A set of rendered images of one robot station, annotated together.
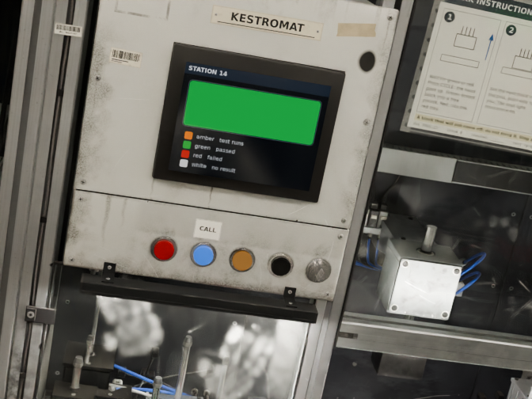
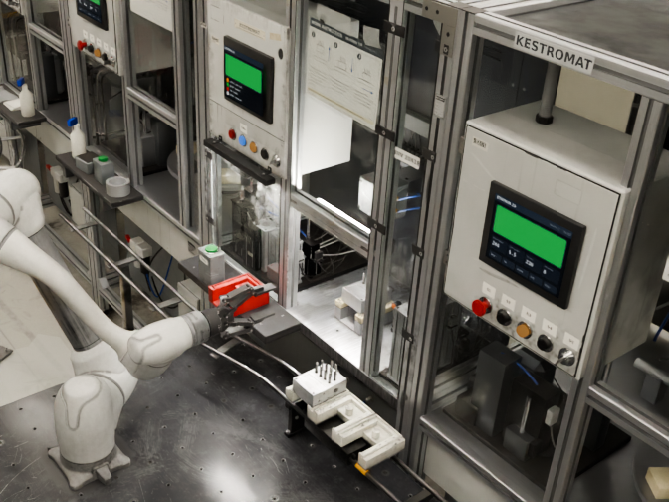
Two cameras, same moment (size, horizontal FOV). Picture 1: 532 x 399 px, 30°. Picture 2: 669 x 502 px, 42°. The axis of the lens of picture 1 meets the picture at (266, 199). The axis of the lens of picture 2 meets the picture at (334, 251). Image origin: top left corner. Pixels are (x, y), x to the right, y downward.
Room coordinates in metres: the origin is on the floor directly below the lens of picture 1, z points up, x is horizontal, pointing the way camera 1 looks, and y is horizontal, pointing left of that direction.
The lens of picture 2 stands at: (0.39, -2.23, 2.51)
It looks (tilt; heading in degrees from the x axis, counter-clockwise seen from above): 30 degrees down; 59
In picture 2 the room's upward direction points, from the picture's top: 4 degrees clockwise
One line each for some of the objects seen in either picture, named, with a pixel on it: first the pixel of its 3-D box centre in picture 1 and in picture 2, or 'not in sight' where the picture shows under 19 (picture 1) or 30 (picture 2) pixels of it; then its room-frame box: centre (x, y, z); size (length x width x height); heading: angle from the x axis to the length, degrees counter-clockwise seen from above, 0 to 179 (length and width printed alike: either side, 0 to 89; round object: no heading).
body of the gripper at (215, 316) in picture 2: not in sight; (217, 319); (1.12, -0.40, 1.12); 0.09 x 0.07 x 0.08; 10
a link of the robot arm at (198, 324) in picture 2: not in sight; (194, 328); (1.05, -0.41, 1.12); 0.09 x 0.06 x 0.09; 100
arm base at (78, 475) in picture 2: not in sight; (91, 456); (0.76, -0.33, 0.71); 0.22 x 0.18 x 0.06; 100
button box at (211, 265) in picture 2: not in sight; (213, 263); (1.32, 0.11, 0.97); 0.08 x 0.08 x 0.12; 10
